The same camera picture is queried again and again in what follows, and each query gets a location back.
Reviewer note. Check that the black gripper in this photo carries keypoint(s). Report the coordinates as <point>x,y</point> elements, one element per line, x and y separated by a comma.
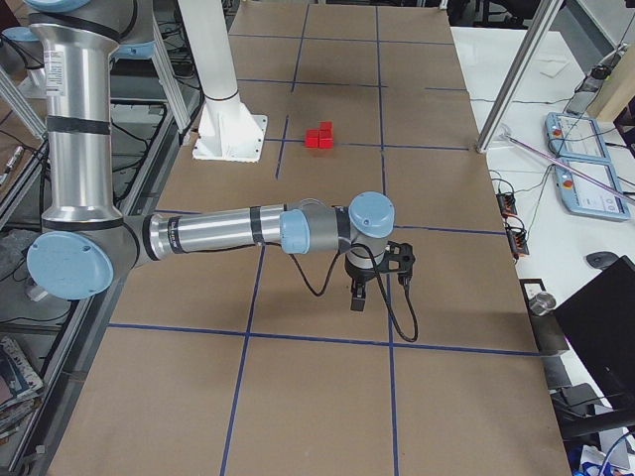
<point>358,274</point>

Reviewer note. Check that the red cube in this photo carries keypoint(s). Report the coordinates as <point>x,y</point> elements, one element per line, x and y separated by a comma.
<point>325,139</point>
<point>312,139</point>
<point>325,126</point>

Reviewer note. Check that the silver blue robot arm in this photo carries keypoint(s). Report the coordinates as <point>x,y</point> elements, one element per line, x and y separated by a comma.
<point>87,243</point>

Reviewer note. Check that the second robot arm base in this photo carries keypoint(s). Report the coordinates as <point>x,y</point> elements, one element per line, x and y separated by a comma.
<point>22,58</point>

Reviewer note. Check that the orange black connector box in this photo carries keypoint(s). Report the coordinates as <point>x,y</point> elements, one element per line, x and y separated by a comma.
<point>507,204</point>

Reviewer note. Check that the metal cup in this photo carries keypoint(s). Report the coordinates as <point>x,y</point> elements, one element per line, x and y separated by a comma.
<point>542,303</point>

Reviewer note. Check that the lower teach pendant tablet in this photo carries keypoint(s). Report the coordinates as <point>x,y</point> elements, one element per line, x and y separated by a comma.
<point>585,198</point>

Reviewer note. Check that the teach pendant tablet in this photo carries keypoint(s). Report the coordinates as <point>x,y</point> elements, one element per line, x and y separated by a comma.
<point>585,198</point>
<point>575,137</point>

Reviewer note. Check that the black monitor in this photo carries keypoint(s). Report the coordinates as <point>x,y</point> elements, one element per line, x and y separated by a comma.
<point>598,323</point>

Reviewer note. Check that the black computer mouse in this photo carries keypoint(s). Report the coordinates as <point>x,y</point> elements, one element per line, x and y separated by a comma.
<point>601,260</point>

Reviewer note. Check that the upper teach pendant tablet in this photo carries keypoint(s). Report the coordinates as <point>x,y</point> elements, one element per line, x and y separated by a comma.
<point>575,137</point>

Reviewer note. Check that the stack of patterned books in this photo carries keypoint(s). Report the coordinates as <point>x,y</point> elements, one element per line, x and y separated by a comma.
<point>21,387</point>

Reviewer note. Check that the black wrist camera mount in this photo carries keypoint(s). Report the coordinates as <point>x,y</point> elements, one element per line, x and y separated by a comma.
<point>400,259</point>

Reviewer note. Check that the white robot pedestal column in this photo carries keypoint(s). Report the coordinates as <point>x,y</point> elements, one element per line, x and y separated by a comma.
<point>227,130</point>

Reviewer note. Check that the aluminium frame post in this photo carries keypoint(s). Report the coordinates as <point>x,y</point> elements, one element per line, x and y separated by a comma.
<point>545,16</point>

